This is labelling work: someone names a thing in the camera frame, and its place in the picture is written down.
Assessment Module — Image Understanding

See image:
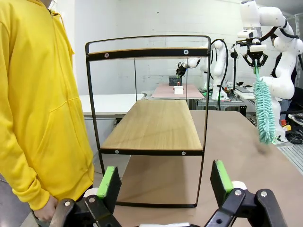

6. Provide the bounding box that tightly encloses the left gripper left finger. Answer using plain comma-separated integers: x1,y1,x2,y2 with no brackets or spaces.
49,166,123,227

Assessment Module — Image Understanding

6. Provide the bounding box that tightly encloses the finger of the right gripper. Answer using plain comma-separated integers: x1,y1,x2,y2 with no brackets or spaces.
256,53,269,70
243,53,257,70

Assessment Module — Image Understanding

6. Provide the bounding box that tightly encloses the black background gripper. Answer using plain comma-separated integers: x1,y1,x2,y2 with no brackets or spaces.
176,61,188,78

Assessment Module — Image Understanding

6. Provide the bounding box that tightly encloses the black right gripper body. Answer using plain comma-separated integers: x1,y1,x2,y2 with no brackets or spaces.
246,43,266,57

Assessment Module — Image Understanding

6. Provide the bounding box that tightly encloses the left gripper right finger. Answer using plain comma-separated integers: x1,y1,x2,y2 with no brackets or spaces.
205,160,286,227

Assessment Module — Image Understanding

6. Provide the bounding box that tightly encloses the turquoise chenille duster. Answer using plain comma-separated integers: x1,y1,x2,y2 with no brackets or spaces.
252,60,276,145

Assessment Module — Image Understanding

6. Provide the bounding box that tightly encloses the person's right forearm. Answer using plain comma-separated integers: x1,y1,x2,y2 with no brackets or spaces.
4,122,60,211

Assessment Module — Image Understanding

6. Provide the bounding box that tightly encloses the person's right hand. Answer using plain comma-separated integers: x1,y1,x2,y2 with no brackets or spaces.
35,195,59,223

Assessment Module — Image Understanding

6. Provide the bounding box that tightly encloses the black tripod stand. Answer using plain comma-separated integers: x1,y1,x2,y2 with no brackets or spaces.
230,44,239,92

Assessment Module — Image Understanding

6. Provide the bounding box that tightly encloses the pink table mat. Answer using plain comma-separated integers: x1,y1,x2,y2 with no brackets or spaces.
151,82,205,99

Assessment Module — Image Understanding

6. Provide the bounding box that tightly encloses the white side table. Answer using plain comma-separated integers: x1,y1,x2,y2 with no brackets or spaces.
78,93,145,116

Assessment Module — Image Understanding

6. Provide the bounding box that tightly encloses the person in yellow hoodie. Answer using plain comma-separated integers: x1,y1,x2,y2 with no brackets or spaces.
0,0,95,211

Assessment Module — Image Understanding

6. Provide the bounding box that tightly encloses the black wire basket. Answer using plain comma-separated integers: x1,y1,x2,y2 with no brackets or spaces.
168,76,183,87

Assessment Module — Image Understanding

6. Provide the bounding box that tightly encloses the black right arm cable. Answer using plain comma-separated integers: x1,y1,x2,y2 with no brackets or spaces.
259,18,301,43

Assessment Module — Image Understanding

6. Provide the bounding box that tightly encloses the black frame wooden shelf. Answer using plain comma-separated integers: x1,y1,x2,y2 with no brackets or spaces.
85,35,212,209

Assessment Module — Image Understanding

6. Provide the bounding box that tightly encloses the aluminium profile base plate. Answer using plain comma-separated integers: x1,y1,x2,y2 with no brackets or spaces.
276,141,303,177

